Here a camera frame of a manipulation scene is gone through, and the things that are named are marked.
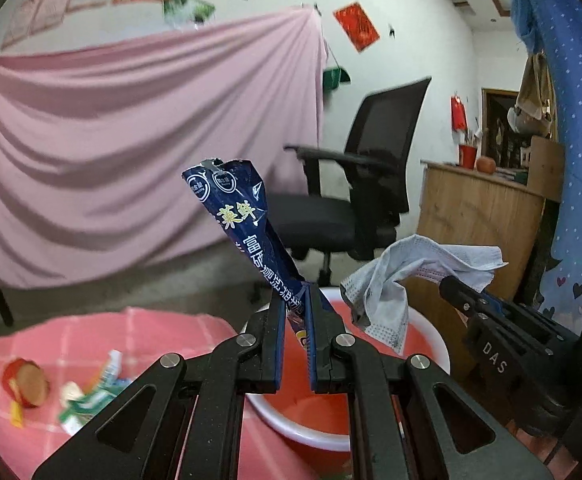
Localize grey face mask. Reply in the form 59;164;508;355
340;234;507;353

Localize dark blue snack wrapper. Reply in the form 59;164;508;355
181;159;317;353

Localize red white plastic bin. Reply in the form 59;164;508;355
248;308;450;452

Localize green white wrapper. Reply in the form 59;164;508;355
58;350;132;437

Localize red cup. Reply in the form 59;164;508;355
459;144;477;170

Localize black office chair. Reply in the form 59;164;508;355
268;77;432;287

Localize pink checked tablecloth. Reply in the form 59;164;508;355
0;308;235;479

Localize red hanging ornament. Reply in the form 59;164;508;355
450;94;468;132

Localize pink hanging sheet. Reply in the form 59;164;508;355
0;6;327;289

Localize blue dotted curtain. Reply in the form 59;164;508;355
528;0;582;334

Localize green photo cards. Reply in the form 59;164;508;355
163;0;216;27

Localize red diamond wall poster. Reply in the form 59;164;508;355
333;2;380;52

